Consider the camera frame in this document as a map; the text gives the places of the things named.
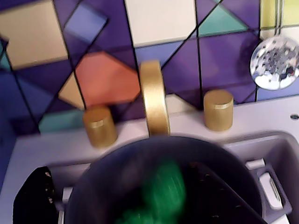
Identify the gold toy faucet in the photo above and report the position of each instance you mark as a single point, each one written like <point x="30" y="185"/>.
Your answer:
<point x="154" y="98"/>

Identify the metal slotted skimmer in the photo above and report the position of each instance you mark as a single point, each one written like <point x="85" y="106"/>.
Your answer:
<point x="273" y="63"/>

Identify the gray plastic pot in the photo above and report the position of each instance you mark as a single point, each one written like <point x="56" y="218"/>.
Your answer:
<point x="130" y="168"/>

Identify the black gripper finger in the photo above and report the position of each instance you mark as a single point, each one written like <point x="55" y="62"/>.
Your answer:
<point x="224" y="189"/>
<point x="35" y="196"/>

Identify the blue-gray toy play kitchen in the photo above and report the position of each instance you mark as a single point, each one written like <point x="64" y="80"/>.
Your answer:
<point x="163" y="23"/>

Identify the gray toy sink basin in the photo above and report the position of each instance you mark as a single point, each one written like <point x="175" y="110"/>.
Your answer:
<point x="280" y="149"/>

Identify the green toy pineapple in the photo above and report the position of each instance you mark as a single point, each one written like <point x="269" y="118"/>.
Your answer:
<point x="168" y="186"/>

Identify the gold faucet knob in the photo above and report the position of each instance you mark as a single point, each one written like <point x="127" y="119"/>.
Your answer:
<point x="100" y="126"/>
<point x="218" y="112"/>

